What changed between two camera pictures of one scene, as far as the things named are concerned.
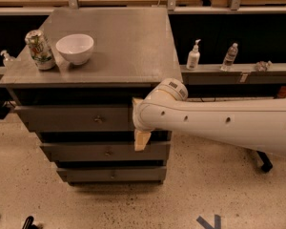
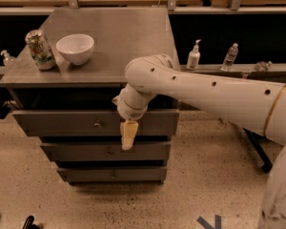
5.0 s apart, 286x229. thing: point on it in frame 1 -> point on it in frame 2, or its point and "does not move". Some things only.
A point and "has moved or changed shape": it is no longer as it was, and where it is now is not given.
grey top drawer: [79, 117] has moved or changed shape
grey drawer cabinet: [84, 113] does not move
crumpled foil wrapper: [263, 66] does not move
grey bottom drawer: [112, 174] does not move
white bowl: [76, 48] does not move
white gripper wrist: [136, 117] -> [132, 113]
